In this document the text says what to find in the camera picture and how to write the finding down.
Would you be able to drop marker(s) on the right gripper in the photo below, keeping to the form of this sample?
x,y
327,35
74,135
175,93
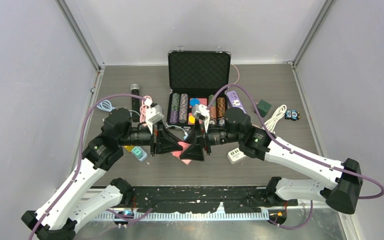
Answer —
x,y
195,152

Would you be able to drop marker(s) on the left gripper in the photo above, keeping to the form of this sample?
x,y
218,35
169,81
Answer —
x,y
168,142

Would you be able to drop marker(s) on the teal small cube adapter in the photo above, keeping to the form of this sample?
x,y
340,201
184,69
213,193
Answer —
x,y
137,152

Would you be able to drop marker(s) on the yellow cube adapter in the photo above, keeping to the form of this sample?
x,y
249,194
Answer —
x,y
129,147

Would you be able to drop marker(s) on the dark green cube adapter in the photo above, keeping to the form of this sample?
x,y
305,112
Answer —
x,y
263,108

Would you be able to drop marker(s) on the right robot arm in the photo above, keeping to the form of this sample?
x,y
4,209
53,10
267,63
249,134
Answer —
x,y
336,183

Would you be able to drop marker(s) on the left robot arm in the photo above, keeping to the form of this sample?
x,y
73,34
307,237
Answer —
x,y
63,215

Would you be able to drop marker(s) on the pink power strip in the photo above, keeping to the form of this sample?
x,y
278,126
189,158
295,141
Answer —
x,y
186,161

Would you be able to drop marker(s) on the light blue power strip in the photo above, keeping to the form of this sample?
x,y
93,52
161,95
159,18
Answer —
x,y
145,155

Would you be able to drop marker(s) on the yellow round chip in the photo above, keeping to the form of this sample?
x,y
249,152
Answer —
x,y
191,119

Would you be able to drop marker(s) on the white power strip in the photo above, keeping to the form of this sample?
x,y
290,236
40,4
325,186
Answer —
x,y
234,156

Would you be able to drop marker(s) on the blue round chip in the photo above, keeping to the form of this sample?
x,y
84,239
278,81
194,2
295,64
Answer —
x,y
194,101

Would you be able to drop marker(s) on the purple power strip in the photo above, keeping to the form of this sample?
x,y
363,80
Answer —
x,y
234,100

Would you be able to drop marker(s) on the black cylinder tube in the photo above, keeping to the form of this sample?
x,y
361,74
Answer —
x,y
135,102

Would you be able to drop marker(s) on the black poker chip case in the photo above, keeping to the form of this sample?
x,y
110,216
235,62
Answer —
x,y
198,74

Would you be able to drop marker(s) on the blue owl toy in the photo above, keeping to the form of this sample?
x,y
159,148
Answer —
x,y
292,114

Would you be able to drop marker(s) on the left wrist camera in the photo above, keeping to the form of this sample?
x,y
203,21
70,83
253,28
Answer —
x,y
153,114

